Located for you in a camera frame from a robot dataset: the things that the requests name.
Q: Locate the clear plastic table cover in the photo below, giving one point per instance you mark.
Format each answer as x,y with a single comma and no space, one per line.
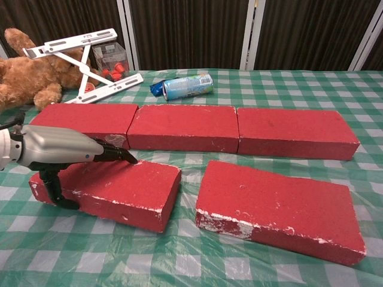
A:
89,257

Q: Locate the dark brown pleated curtain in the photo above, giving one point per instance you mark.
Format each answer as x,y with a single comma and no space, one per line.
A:
191,30

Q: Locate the red brick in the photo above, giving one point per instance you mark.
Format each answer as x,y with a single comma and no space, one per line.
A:
83,116
293,131
182,125
275,206
134,188

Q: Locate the blue green drink can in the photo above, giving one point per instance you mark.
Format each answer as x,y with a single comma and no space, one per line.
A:
188,86

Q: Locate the green white checked tablecloth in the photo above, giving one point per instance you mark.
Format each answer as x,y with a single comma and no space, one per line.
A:
191,266

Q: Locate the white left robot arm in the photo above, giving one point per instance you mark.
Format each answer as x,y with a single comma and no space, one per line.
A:
9,149

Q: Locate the brown plush teddy bear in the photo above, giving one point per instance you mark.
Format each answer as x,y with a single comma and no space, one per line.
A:
24,77

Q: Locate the white folding laptop stand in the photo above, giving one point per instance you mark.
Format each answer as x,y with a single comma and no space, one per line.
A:
74,40

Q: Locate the dark blue snack packet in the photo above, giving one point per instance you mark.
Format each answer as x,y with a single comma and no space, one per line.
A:
155,88

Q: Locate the small red cap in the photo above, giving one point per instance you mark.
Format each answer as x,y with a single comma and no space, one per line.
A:
115,76
106,73
120,67

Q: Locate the white metal frame post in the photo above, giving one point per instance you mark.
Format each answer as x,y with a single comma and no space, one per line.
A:
128,33
3,51
369,36
251,33

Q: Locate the orange round cap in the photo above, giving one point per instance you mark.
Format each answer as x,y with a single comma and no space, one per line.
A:
89,87

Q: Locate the clear plastic box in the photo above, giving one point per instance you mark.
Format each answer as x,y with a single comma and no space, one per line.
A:
109,55

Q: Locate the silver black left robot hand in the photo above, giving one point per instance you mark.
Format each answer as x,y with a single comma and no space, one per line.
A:
57,145

